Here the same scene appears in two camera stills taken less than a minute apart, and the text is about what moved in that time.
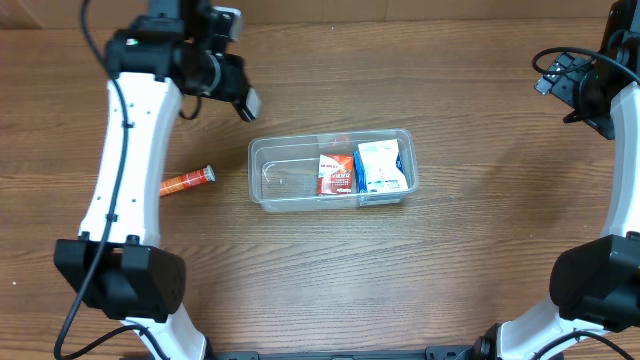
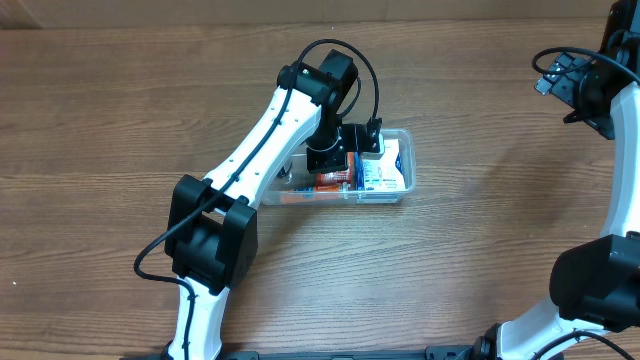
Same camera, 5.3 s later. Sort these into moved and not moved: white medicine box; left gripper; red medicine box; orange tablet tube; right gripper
Moved: left gripper; orange tablet tube
Not moved: red medicine box; white medicine box; right gripper
